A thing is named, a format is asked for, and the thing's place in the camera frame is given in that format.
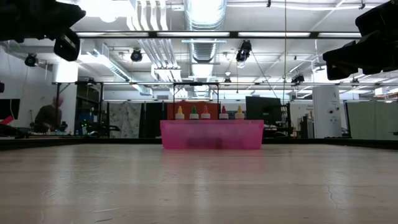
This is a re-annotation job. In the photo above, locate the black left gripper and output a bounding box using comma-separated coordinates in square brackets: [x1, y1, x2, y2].
[0, 0, 87, 62]

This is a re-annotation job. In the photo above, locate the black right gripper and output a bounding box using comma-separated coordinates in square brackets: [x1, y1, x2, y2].
[322, 0, 398, 81]

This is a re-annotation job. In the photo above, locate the white pillar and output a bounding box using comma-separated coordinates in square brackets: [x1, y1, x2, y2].
[312, 85, 343, 139]

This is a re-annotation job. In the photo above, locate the grey-green partition panel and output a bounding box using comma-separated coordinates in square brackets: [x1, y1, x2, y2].
[345, 101, 398, 140]

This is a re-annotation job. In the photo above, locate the black equipment rack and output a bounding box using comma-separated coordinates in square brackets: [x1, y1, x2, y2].
[74, 81, 105, 138]

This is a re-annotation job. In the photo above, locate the person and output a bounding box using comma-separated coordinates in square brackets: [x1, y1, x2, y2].
[34, 96, 65, 133]

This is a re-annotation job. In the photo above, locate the black monitor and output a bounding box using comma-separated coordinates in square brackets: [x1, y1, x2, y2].
[0, 98, 20, 120]
[245, 96, 282, 125]

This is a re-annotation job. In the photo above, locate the red flat object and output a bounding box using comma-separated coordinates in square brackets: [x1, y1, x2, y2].
[0, 114, 16, 126]

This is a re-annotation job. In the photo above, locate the white patterned cloth panel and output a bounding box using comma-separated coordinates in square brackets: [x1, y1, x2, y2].
[108, 101, 142, 138]

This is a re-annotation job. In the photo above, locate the pink plastic bin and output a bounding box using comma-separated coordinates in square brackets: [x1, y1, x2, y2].
[159, 119, 265, 151]

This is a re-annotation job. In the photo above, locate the silver ventilation duct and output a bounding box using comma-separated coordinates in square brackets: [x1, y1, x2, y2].
[183, 0, 228, 97]

